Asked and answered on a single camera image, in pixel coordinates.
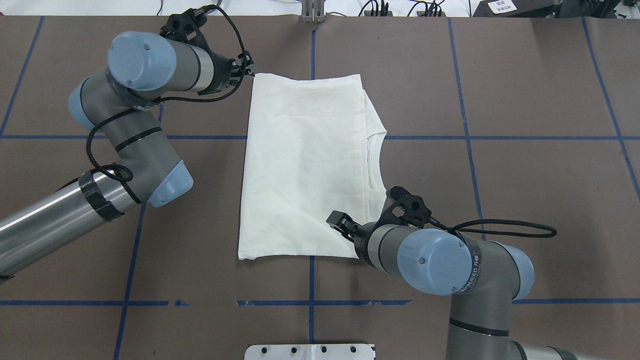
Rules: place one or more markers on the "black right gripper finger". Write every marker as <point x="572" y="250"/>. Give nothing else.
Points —
<point x="342" y="222"/>
<point x="347" y="232"/>

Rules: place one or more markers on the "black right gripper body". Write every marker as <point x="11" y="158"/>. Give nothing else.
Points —
<point x="362" y="236"/>

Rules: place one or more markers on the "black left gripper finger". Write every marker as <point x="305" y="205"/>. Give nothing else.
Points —
<point x="240" y="72"/>
<point x="244" y="60"/>

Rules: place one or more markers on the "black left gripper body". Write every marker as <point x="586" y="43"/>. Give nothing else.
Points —
<point x="221" y="74"/>

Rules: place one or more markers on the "cream long-sleeve printed shirt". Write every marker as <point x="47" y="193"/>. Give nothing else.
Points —
<point x="313" y="147"/>

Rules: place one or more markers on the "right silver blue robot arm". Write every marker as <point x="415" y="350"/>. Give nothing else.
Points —
<point x="482" y="278"/>

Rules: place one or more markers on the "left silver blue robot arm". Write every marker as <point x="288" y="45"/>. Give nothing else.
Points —
<point x="132" y="160"/>

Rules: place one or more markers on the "black power adapter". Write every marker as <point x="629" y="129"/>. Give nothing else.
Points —
<point x="516" y="8"/>

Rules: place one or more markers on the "aluminium frame post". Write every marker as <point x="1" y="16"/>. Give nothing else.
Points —
<point x="313" y="11"/>

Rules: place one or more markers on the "white camera pole base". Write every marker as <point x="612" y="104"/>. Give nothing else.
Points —
<point x="327" y="351"/>

